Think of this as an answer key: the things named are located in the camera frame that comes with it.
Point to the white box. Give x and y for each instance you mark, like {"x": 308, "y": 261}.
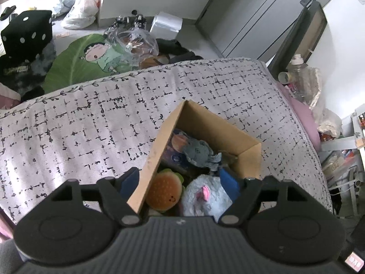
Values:
{"x": 166, "y": 22}

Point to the burger plush toy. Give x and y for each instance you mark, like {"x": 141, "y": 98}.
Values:
{"x": 165, "y": 192}

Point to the black slipper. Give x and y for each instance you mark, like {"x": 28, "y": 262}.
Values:
{"x": 8, "y": 12}

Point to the grey door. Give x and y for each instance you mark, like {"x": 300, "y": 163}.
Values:
{"x": 256, "y": 8}

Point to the white crumpled bag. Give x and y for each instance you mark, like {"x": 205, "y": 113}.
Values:
{"x": 330, "y": 122}

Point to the cluttered white shelf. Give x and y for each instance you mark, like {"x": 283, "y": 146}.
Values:
{"x": 358, "y": 148}

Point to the small black gadget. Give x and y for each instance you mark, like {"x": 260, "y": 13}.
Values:
{"x": 121, "y": 22}
{"x": 139, "y": 20}

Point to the white black patterned blanket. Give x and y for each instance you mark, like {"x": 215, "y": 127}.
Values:
{"x": 85, "y": 120}

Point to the clear plastic bag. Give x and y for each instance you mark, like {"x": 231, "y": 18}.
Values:
{"x": 137, "y": 42}

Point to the grey blue plush toy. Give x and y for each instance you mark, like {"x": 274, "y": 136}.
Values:
{"x": 199, "y": 154}

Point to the brown cardboard box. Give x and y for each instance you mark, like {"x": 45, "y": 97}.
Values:
{"x": 211, "y": 128}

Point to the black cloth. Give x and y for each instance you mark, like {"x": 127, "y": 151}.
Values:
{"x": 176, "y": 51}

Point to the green leaf cartoon rug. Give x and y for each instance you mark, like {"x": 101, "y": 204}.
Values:
{"x": 74, "y": 68}

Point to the dark grey fluffy rug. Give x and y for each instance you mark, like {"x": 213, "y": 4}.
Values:
{"x": 40, "y": 68}

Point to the white plastic bag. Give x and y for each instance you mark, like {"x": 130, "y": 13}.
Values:
{"x": 82, "y": 11}

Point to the white plush toy pink ear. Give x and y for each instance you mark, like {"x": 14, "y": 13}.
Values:
{"x": 205, "y": 202}

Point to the clear plastic bottle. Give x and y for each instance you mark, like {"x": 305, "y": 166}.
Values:
{"x": 299, "y": 74}

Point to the dark framed folding board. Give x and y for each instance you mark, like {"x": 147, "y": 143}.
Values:
{"x": 308, "y": 34}

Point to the yellow can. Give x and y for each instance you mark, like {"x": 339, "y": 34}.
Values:
{"x": 284, "y": 76}

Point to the black dice stool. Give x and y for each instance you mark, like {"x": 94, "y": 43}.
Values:
{"x": 25, "y": 34}

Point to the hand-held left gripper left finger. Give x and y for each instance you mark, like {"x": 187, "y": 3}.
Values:
{"x": 129, "y": 182}

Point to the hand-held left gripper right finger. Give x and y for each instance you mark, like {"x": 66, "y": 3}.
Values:
{"x": 228, "y": 182}

